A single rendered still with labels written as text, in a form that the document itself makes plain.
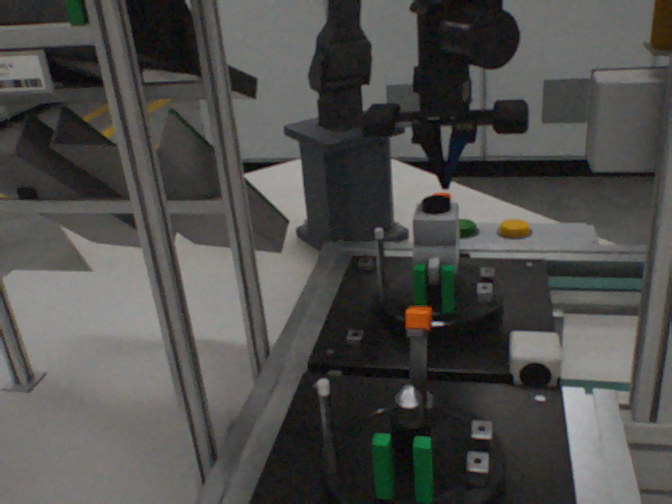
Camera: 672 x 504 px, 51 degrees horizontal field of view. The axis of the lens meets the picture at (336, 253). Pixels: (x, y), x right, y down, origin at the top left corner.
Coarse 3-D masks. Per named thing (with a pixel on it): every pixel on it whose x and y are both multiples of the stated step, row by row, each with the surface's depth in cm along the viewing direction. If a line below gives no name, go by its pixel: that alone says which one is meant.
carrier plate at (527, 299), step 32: (352, 256) 89; (384, 256) 88; (352, 288) 82; (512, 288) 78; (544, 288) 78; (352, 320) 75; (512, 320) 73; (544, 320) 72; (320, 352) 70; (352, 352) 70; (384, 352) 69; (448, 352) 68; (480, 352) 68; (512, 384) 65
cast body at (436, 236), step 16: (416, 208) 72; (432, 208) 70; (448, 208) 70; (416, 224) 70; (432, 224) 69; (448, 224) 69; (416, 240) 71; (432, 240) 70; (448, 240) 70; (416, 256) 71; (432, 256) 70; (448, 256) 70; (432, 272) 69
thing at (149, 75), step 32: (0, 0) 54; (32, 0) 53; (64, 0) 52; (128, 0) 57; (160, 0) 60; (160, 32) 61; (192, 32) 65; (64, 64) 66; (96, 64) 64; (160, 64) 62; (192, 64) 66
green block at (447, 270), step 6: (444, 270) 69; (450, 270) 69; (444, 276) 69; (450, 276) 69; (444, 282) 69; (450, 282) 69; (444, 288) 70; (450, 288) 70; (444, 294) 70; (450, 294) 70; (444, 300) 70; (450, 300) 70; (444, 306) 71; (450, 306) 71; (444, 312) 71; (450, 312) 71
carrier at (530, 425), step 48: (336, 384) 65; (384, 384) 65; (432, 384) 64; (480, 384) 63; (288, 432) 60; (336, 432) 56; (384, 432) 56; (432, 432) 55; (480, 432) 53; (528, 432) 57; (288, 480) 55; (336, 480) 51; (384, 480) 49; (432, 480) 48; (480, 480) 49; (528, 480) 53
